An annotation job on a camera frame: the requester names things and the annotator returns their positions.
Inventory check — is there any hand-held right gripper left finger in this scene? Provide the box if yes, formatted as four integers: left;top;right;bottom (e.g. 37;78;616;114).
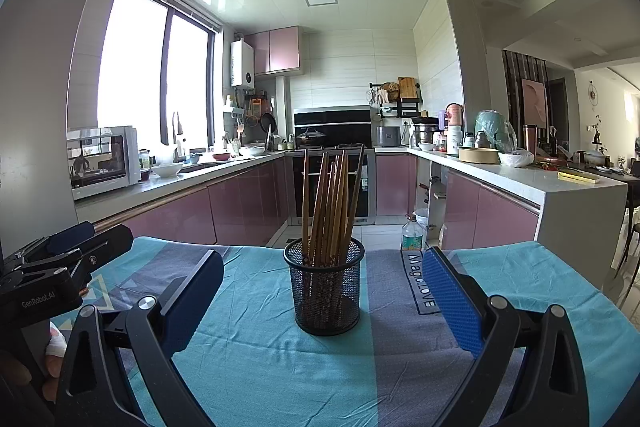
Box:
56;249;225;427

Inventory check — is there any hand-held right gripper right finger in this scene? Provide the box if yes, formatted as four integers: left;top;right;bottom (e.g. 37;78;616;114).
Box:
422;247;591;427

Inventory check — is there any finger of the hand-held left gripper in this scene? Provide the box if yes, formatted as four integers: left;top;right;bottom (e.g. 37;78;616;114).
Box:
2;221;96;265
10;225;134;295

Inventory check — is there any black mesh utensil holder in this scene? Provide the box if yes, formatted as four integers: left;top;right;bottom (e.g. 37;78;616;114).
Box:
283;237;366;337

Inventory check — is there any bunch of wooden chopsticks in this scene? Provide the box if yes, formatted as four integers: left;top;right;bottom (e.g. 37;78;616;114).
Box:
299;144;366;328

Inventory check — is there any person's left hand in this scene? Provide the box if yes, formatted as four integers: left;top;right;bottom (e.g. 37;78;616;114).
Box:
41;326;69;389

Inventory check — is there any plastic oil bottle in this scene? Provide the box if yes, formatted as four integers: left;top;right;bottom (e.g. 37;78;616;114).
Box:
401;214;426;252

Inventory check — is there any white microwave oven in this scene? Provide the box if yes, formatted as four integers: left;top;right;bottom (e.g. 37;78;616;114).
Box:
67;125;142;202

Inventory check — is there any pink base cabinet run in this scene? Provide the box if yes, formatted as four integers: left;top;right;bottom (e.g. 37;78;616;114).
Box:
375;154;542;253
92;154;293;248

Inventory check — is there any built-in black oven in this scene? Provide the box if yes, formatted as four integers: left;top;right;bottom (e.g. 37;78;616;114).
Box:
291;149;376;225

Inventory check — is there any blue patterned tablecloth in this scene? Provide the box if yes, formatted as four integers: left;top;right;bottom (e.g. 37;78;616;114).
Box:
50;234;632;427

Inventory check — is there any kitchen faucet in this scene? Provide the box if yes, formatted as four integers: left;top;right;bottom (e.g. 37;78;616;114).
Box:
172;111;188;160

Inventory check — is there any round beige container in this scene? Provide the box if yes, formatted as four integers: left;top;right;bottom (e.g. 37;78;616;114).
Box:
457;147;501;164

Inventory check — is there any white bagged bowl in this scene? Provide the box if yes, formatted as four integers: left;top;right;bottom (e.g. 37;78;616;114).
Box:
497;150;535;168

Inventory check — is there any steel steamer pot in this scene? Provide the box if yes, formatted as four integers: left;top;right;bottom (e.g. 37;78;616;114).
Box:
413;123;440;150

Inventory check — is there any silver countertop appliance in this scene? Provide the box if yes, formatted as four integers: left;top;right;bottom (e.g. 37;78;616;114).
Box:
375;126;403;148

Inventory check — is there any yellow flat box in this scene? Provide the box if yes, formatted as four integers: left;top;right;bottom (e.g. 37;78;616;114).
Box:
557;171;601;184

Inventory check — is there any kitchen window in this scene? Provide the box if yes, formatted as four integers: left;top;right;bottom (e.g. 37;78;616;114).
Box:
97;0;221;152

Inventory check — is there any green plastic-covered appliance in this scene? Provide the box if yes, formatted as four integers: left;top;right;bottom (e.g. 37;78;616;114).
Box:
474;109;518;152

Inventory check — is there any black lidded pot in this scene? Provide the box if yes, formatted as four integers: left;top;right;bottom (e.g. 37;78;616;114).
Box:
296;127;328;148

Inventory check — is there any dark dining chair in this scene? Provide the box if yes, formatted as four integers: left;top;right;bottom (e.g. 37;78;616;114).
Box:
612;197;640;288

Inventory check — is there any black range hood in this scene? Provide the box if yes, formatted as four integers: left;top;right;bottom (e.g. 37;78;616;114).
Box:
293;107;373;148

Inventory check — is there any white water heater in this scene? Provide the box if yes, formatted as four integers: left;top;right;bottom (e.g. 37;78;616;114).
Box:
230;41;256;88

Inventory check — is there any black wall rack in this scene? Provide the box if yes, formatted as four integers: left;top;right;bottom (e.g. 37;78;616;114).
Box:
369;83;423;118

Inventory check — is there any pink wall picture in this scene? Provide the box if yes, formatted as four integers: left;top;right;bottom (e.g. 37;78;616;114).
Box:
520;78;548;142

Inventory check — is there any pink wall cabinet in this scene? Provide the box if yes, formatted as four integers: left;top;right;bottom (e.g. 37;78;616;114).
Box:
243;26;301;76

